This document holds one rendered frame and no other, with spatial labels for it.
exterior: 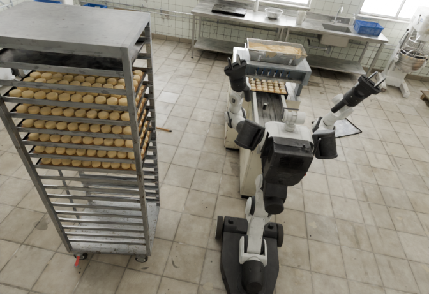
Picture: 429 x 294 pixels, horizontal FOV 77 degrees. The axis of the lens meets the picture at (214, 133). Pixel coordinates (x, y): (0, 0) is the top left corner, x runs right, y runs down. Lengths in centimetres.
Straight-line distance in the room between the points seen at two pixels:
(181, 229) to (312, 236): 123
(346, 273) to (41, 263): 250
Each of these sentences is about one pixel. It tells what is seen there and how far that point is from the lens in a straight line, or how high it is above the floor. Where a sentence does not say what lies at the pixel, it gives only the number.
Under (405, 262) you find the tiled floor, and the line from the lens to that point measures 319.
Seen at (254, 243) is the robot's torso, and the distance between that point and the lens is 224.
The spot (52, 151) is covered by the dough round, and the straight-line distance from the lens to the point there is 177.
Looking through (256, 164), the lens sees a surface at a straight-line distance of 249.
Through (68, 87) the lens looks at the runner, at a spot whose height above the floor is 159.
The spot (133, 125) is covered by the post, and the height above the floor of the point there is 142.
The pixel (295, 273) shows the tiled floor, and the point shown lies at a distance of 263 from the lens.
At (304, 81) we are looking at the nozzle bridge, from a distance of 284.
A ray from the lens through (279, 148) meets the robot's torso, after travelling 141.
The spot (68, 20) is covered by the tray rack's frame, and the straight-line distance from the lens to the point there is 149.
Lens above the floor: 226
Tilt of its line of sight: 39 degrees down
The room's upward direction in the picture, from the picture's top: 7 degrees clockwise
